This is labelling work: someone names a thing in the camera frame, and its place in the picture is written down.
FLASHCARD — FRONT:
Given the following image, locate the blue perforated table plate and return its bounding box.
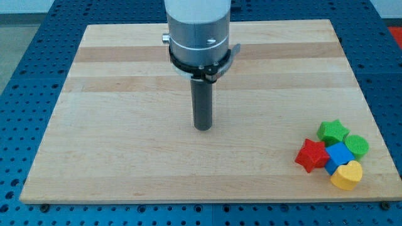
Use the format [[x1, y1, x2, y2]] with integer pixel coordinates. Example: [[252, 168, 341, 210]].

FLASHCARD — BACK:
[[1, 0, 401, 225]]

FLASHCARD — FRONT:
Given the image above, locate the blue cube block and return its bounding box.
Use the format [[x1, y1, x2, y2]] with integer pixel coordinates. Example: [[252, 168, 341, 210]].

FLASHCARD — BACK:
[[325, 142, 355, 175]]

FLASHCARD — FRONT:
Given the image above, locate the light wooden board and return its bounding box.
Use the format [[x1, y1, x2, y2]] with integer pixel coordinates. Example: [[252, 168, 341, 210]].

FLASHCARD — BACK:
[[19, 19, 401, 204]]

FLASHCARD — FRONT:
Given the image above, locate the red star block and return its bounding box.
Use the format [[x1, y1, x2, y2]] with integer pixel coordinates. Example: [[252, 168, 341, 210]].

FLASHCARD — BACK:
[[295, 139, 330, 173]]

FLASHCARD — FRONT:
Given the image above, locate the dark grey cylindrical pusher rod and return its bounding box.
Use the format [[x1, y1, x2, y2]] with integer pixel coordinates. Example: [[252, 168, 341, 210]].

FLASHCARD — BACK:
[[190, 80, 213, 131]]

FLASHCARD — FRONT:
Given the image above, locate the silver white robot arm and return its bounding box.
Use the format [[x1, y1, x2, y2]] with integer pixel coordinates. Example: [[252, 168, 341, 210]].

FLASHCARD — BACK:
[[163, 0, 241, 83]]

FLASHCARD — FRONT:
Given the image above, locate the red object at right edge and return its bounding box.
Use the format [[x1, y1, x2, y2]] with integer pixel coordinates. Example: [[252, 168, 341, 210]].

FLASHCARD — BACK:
[[388, 26, 402, 48]]

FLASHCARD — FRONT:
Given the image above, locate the green cylinder block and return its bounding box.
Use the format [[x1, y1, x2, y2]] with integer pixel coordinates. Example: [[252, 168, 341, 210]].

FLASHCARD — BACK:
[[344, 135, 369, 161]]

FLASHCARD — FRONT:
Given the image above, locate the yellow heart block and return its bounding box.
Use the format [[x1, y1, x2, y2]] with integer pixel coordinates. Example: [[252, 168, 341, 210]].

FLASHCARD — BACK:
[[330, 160, 363, 191]]

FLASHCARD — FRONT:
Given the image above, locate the green star block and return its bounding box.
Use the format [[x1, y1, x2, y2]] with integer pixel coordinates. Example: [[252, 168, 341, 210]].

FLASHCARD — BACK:
[[317, 119, 350, 147]]

